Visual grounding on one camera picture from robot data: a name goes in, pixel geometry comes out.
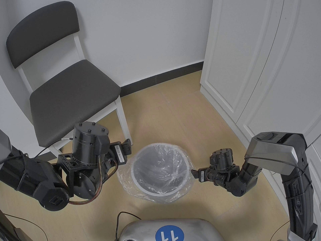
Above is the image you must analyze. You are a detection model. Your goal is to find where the white trash bin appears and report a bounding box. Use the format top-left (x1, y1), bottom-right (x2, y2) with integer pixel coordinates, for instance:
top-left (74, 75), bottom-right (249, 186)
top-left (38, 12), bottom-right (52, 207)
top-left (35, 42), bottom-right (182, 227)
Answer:
top-left (131, 143), bottom-right (190, 197)

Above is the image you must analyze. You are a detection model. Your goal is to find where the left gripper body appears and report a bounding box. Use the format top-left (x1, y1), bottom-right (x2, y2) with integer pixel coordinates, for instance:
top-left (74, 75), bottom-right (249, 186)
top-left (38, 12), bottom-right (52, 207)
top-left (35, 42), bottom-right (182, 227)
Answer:
top-left (109, 139), bottom-right (132, 166)

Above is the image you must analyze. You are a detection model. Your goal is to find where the white wardrobe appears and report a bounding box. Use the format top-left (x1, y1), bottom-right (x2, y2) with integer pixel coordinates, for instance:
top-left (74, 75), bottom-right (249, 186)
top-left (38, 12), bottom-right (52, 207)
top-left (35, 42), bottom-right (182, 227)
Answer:
top-left (199, 0), bottom-right (321, 225)

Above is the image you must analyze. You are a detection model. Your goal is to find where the clear plastic bag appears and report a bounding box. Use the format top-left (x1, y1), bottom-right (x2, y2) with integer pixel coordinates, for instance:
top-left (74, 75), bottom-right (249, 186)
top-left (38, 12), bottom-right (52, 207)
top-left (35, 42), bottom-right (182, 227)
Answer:
top-left (117, 145), bottom-right (197, 203)

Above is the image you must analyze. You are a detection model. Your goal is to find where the black cable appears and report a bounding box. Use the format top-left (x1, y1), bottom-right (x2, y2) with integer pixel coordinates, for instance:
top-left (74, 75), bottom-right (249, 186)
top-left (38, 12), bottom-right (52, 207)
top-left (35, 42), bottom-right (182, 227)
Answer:
top-left (115, 212), bottom-right (142, 239)
top-left (272, 222), bottom-right (294, 241)
top-left (0, 214), bottom-right (48, 241)

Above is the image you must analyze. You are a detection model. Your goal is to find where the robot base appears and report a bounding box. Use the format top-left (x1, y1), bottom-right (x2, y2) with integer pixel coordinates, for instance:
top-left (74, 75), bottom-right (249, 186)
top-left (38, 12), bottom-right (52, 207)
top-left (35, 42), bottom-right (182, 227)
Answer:
top-left (120, 219), bottom-right (220, 241)

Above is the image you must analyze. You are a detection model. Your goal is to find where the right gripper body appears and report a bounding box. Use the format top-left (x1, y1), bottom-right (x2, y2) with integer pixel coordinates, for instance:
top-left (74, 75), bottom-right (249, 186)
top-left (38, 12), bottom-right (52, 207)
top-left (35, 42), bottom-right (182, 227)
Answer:
top-left (198, 167), bottom-right (217, 183)

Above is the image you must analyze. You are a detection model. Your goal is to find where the dark grey padded white chair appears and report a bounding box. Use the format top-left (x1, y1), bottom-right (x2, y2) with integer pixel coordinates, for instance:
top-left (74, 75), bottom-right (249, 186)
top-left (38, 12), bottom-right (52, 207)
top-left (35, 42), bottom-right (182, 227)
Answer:
top-left (6, 1), bottom-right (133, 181)

